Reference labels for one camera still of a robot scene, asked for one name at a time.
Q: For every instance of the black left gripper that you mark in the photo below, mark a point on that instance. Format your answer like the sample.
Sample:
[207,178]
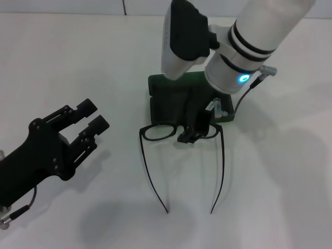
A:
[33,155]

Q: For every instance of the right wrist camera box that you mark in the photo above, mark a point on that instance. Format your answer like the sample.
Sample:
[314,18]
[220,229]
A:
[189,33]

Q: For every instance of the green glasses case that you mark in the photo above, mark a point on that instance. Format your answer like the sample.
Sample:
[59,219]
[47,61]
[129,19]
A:
[168,103]

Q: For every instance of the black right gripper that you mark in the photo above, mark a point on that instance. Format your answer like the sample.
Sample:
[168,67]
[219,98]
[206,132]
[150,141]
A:
[198,114]

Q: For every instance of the black glasses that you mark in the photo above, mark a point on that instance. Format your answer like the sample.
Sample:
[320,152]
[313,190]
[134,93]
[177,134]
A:
[141,131]

